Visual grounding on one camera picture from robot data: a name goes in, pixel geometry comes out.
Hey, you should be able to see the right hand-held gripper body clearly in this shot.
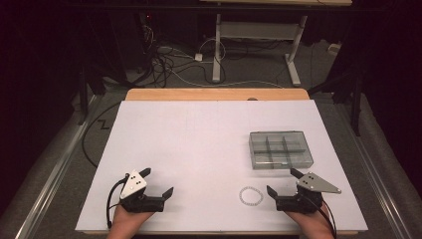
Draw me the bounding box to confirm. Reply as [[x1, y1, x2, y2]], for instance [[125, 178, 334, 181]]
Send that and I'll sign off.
[[275, 171, 342, 214]]

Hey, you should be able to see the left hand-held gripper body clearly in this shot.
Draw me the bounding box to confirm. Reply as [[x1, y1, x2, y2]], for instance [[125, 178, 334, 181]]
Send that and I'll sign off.
[[118, 169, 165, 214]]

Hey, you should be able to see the clear grey compartment box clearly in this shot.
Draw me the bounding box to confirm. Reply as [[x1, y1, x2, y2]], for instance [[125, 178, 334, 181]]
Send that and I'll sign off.
[[248, 130, 315, 170]]

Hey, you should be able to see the white bead bracelet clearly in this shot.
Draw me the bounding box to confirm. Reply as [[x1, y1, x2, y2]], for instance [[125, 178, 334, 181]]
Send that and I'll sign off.
[[238, 185, 265, 207]]

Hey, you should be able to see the person's left hand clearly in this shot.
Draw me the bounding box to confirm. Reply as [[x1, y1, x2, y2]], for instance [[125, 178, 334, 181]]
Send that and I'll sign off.
[[106, 204, 155, 239]]

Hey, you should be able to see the person's right hand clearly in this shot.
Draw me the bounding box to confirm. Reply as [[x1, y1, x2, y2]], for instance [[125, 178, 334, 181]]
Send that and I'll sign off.
[[285, 203, 334, 239]]

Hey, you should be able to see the black metal stand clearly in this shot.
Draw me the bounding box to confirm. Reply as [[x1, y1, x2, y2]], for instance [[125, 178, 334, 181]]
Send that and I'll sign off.
[[308, 64, 364, 137]]

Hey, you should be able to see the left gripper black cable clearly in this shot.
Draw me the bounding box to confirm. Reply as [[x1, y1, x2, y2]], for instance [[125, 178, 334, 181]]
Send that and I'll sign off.
[[105, 175, 129, 230]]

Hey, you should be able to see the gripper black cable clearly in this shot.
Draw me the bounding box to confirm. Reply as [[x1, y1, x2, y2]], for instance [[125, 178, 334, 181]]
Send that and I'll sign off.
[[317, 198, 338, 239], [105, 175, 129, 230]]

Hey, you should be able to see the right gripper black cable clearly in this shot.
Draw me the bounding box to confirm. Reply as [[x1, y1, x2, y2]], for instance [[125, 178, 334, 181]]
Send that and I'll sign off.
[[317, 198, 338, 239]]

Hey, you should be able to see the aluminium rail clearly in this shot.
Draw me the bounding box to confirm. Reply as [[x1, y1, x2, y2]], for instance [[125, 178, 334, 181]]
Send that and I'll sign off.
[[14, 94, 103, 239], [332, 101, 414, 239]]

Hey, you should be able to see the long black floor cable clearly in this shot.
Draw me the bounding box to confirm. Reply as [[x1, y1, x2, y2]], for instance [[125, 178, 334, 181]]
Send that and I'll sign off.
[[81, 102, 122, 169]]

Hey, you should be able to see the black floor cable tangle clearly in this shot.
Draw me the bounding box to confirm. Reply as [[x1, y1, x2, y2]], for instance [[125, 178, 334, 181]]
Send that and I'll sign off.
[[137, 24, 215, 90]]

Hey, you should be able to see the white floor cable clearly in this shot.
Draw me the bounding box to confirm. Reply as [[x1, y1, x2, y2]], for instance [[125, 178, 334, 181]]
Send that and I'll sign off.
[[167, 64, 285, 90]]

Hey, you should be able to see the white metal desk frame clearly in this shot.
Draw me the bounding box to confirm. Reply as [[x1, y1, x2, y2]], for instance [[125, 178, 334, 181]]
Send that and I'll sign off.
[[211, 13, 309, 88]]

